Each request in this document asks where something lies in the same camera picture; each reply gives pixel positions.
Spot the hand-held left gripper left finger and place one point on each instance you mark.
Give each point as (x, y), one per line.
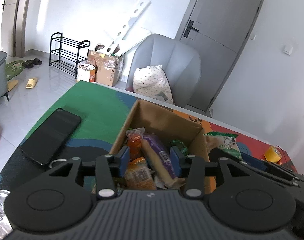
(124, 161)

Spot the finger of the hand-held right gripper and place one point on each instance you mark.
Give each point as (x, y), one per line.
(253, 163)

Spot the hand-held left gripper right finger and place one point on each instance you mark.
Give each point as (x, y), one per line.
(175, 161)

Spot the orange brown snack packet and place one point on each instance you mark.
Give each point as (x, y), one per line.
(139, 175)

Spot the beige snack packet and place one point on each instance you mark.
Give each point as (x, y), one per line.
(154, 162)

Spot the purple snack packet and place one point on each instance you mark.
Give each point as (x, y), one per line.
(158, 146)

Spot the green white snack packet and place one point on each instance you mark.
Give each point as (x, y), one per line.
(224, 142)

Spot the yellow tape roll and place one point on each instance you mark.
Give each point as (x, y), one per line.
(272, 153)

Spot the colourful printed mat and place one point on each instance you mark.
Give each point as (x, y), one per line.
(92, 105)

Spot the black smartphone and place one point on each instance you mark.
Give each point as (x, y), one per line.
(51, 135)

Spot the white dotted pillow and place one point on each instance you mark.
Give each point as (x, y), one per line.
(152, 82)

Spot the taped cardboard box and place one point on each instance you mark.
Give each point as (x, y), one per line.
(107, 70)

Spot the white and orange bag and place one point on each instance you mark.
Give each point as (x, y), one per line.
(87, 73)

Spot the grey armchair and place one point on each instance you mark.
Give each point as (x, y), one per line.
(172, 60)

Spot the black shoe rack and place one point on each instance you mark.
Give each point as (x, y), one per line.
(67, 55)

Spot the white flat board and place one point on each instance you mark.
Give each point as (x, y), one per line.
(137, 38)

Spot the grey door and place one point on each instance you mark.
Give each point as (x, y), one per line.
(217, 42)

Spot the white perforated board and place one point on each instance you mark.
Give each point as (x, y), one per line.
(132, 20)

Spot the green door mat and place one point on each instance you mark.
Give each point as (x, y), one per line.
(14, 70)

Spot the white door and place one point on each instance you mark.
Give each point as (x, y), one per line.
(8, 17)

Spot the white light switch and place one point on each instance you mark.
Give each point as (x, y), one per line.
(288, 49)

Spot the small white wall switch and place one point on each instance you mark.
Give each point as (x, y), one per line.
(254, 37)

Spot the grey door frame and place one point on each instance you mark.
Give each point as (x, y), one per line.
(23, 17)

